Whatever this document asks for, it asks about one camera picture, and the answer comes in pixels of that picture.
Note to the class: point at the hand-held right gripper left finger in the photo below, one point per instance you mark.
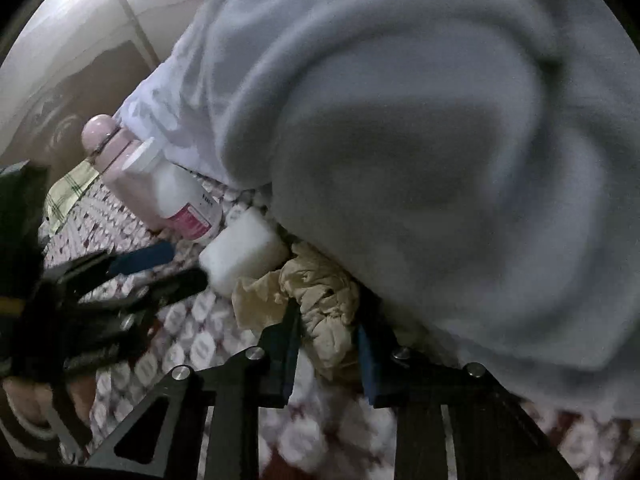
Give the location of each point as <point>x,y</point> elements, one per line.
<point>282,360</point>

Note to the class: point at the brown wooden headboard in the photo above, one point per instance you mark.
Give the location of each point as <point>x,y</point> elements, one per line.
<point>75,90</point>

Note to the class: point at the beige cloth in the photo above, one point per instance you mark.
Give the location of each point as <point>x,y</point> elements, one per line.
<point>320,300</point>

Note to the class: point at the white foam block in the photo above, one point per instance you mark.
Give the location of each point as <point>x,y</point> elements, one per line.
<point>245,250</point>

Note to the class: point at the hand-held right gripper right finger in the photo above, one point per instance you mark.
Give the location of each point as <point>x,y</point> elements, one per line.
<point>370,370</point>

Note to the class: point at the person's left hand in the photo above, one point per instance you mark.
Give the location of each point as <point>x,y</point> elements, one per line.
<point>25,402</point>

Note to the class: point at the white pill bottle pink label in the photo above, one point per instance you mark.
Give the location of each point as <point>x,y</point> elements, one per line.
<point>175,195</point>

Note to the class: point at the green plaid bed sheet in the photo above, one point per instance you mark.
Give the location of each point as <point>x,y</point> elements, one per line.
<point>70,190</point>

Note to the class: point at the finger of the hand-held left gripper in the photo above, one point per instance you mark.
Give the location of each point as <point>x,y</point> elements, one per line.
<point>140,257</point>
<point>170,287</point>

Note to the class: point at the grey maroon patterned fleece blanket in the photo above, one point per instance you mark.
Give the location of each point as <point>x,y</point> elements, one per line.
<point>200,320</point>

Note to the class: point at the light grey-blue duvet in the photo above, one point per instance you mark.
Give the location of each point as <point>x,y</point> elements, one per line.
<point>400,160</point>

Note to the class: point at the pink thermos bottle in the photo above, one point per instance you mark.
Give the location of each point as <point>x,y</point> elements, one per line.
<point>125,190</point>

